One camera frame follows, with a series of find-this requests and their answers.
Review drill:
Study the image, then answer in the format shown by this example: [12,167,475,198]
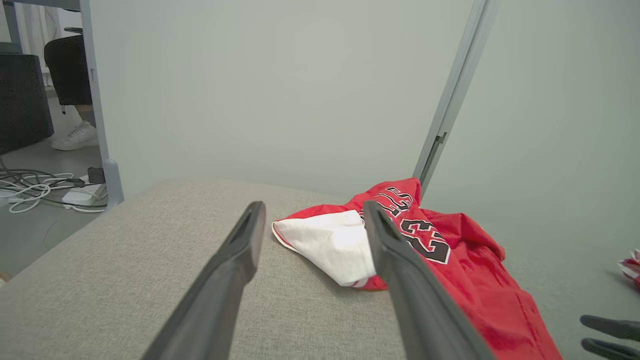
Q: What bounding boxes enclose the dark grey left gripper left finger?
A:
[142,201,267,360]

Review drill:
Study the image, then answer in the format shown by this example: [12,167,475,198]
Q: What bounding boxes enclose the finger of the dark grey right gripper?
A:
[581,338,640,360]
[580,315,640,342]

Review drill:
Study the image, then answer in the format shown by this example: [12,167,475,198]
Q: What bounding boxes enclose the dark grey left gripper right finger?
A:
[362,200,496,360]

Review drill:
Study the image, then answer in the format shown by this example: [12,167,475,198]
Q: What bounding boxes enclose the red shorts with white stripe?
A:
[618,249,640,288]

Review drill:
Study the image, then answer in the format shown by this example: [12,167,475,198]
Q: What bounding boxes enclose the red and white basketball jersey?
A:
[272,177,563,360]

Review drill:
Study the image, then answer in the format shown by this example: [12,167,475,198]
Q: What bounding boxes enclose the white sneaker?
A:
[51,121,99,151]

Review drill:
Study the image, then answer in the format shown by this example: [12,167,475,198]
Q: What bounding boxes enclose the seated person's leg and shoe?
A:
[44,27,99,151]

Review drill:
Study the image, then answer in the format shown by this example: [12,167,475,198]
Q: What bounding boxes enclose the dark fabric covered furniture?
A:
[0,42,55,156]

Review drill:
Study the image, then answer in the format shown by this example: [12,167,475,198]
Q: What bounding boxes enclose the grey desk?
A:
[0,0,81,48]

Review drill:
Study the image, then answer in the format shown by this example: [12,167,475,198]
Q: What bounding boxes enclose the white power strip with cables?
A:
[7,172,101,215]

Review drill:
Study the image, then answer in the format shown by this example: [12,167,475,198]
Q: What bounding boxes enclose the grey partition post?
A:
[412,0,501,191]

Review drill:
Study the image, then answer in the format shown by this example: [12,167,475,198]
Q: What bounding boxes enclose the white cables and power strip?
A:
[0,160,108,211]

